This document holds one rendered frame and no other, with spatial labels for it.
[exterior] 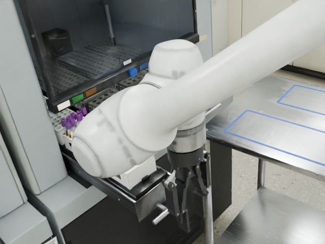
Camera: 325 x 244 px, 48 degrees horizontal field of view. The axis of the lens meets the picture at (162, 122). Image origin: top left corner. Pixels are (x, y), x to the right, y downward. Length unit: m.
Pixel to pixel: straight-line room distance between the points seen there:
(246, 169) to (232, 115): 1.09
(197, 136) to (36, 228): 0.54
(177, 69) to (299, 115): 0.64
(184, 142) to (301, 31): 0.33
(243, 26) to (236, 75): 2.99
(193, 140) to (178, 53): 0.18
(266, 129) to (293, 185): 1.08
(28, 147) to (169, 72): 0.54
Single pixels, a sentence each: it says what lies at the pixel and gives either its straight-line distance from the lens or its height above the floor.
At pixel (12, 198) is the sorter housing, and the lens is 1.08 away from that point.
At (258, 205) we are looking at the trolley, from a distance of 1.62.
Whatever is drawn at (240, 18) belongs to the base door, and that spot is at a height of 0.42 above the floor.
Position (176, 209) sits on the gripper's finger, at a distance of 0.79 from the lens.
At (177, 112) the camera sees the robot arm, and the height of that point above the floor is 1.20.
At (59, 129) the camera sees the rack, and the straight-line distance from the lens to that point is 1.13.
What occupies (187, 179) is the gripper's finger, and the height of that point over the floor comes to 0.92.
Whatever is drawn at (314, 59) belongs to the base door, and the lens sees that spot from 3.20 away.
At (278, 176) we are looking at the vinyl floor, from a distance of 2.20.
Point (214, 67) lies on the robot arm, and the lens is 0.45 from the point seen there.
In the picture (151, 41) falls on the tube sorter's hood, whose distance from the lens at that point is 1.18.
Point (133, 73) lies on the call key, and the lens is 1.12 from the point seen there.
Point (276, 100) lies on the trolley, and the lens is 1.25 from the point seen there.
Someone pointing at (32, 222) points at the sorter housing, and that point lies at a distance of 1.05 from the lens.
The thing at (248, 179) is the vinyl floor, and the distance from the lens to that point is 2.15.
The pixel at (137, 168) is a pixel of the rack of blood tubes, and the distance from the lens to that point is 0.91.
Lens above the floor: 1.43
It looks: 32 degrees down
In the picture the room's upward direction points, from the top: 7 degrees counter-clockwise
